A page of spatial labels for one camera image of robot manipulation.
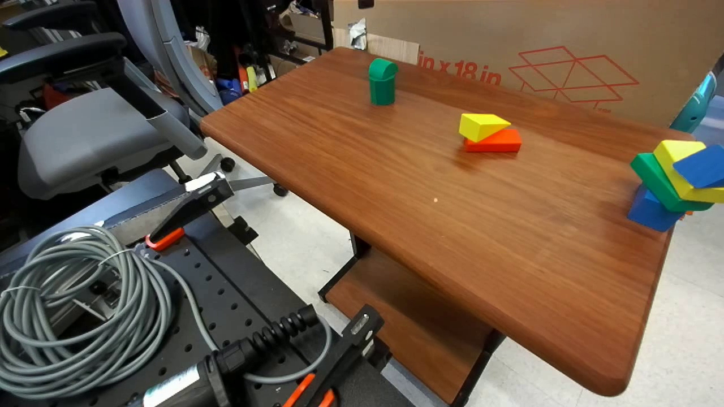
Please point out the white crumpled paper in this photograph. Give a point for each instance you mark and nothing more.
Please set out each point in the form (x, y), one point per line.
(357, 35)

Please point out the yellow wedge block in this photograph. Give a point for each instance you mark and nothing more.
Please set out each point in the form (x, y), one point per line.
(480, 125)

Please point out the small blue block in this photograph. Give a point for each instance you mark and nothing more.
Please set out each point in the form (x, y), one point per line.
(701, 169)

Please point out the yellow flat block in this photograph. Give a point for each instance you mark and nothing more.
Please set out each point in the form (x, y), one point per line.
(672, 153)

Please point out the black orange clamp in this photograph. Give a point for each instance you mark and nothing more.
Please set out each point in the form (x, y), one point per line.
(189, 205)
(351, 341)

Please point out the green flat block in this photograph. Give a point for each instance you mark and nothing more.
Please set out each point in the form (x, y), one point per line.
(657, 180)

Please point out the large blue base block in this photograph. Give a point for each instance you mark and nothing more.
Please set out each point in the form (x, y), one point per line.
(649, 213)

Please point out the green cylinder block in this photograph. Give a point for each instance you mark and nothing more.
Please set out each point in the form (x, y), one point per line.
(382, 93)

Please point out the orange flat block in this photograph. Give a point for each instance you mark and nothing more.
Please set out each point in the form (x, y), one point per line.
(501, 143)

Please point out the green half-round block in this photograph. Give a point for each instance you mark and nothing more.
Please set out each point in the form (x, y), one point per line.
(382, 68)

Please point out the wooden lower table shelf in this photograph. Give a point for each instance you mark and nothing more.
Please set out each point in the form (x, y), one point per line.
(407, 324)

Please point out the grey padded office chair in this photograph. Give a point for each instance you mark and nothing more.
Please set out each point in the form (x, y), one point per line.
(82, 140)

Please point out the brown cardboard box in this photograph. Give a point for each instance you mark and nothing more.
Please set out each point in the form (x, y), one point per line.
(483, 31)

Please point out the teal plastic object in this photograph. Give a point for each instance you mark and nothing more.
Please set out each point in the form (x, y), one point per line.
(698, 102)

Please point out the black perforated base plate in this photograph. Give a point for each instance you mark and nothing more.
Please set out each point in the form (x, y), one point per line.
(217, 301)

